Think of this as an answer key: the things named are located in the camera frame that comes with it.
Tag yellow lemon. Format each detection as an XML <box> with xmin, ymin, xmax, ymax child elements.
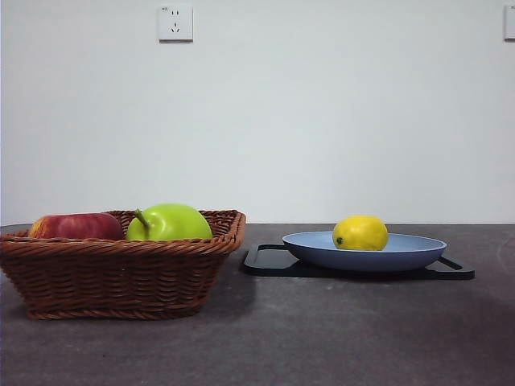
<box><xmin>332</xmin><ymin>215</ymin><xmax>389</xmax><ymax>252</ymax></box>

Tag blue round plate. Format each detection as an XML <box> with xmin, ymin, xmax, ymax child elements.
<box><xmin>281</xmin><ymin>231</ymin><xmax>447</xmax><ymax>273</ymax></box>

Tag brown wicker basket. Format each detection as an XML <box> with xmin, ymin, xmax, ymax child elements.
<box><xmin>0</xmin><ymin>208</ymin><xmax>247</xmax><ymax>322</ymax></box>

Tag black flat tray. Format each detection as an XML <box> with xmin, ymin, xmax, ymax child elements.
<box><xmin>242</xmin><ymin>243</ymin><xmax>476</xmax><ymax>281</ymax></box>

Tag green apple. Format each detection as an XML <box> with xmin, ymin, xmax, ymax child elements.
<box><xmin>126</xmin><ymin>203</ymin><xmax>213</xmax><ymax>242</ymax></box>

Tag red apple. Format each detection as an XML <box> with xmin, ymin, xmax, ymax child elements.
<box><xmin>27</xmin><ymin>212</ymin><xmax>125</xmax><ymax>241</ymax></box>

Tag white wall socket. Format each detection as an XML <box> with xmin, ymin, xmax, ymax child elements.
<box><xmin>157</xmin><ymin>5</ymin><xmax>195</xmax><ymax>44</ymax></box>

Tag white wall plate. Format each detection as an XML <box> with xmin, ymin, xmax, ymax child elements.
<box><xmin>504</xmin><ymin>5</ymin><xmax>515</xmax><ymax>42</ymax></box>

